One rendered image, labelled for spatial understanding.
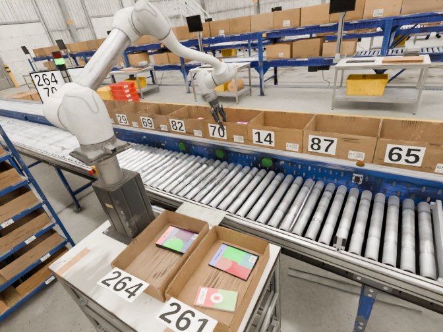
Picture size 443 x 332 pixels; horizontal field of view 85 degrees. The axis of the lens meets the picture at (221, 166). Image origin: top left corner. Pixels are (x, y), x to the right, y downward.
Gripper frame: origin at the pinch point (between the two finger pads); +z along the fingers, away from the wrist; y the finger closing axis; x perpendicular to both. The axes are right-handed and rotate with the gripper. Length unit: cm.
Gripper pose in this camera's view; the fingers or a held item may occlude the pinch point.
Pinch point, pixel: (223, 124)
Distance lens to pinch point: 185.5
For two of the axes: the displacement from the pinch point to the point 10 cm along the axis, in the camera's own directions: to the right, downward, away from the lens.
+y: -5.3, 4.9, -6.9
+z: 4.1, 8.6, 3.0
